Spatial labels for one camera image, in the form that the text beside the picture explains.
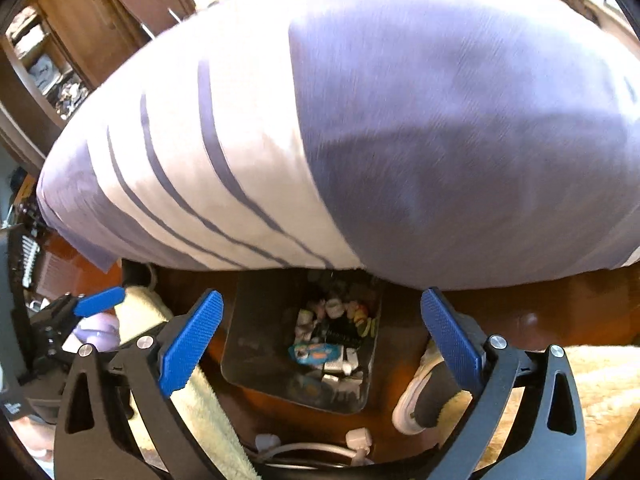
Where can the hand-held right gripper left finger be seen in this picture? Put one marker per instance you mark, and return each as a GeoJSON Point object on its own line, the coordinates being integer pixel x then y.
{"type": "Point", "coordinates": [192, 342]}

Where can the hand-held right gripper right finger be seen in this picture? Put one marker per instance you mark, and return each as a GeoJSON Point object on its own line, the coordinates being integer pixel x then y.
{"type": "Point", "coordinates": [450, 340]}

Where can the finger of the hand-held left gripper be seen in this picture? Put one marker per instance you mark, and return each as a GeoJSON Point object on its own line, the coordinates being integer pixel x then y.
{"type": "Point", "coordinates": [100, 301]}

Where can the dark translucent bin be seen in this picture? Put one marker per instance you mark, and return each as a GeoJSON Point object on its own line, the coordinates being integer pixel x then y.
{"type": "Point", "coordinates": [250, 345]}

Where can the black thread spool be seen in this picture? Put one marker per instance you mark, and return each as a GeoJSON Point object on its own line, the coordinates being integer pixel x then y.
{"type": "Point", "coordinates": [341, 334]}

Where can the blue snack wrapper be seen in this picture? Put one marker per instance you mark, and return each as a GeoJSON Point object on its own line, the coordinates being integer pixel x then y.
{"type": "Point", "coordinates": [312, 354]}

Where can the lavender plastic object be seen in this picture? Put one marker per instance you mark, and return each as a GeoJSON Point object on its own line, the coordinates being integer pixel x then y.
{"type": "Point", "coordinates": [97, 332]}

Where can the pale yellow fluffy towel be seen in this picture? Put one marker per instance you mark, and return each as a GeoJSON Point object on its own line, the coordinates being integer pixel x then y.
{"type": "Point", "coordinates": [210, 425]}

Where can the white charger plug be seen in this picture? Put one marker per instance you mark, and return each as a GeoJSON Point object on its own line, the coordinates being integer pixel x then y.
{"type": "Point", "coordinates": [267, 443]}
{"type": "Point", "coordinates": [359, 444]}

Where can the cream fluffy rug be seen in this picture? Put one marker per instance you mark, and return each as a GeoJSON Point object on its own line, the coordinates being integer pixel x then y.
{"type": "Point", "coordinates": [610, 400]}

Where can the purple white striped blanket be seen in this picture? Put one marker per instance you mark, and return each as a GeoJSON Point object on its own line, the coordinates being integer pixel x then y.
{"type": "Point", "coordinates": [400, 135]}

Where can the brown wooden wardrobe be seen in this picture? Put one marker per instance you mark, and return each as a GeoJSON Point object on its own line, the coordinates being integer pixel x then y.
{"type": "Point", "coordinates": [85, 35]}

